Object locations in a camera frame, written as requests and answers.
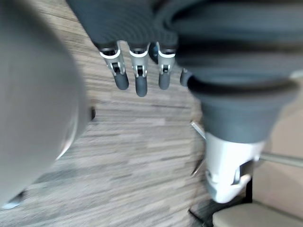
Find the silver robot leg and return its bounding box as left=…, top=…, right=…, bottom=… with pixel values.
left=0, top=0, right=97, bottom=206

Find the thin metal furniture leg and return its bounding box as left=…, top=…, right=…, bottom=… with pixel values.
left=190, top=121, right=207, bottom=140
left=190, top=158, right=206, bottom=177

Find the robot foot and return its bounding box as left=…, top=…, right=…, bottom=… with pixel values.
left=1, top=191, right=26, bottom=210

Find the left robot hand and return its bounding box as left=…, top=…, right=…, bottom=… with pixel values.
left=65, top=0, right=303, bottom=204

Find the grey metal bar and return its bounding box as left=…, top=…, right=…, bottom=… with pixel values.
left=259, top=152, right=303, bottom=167

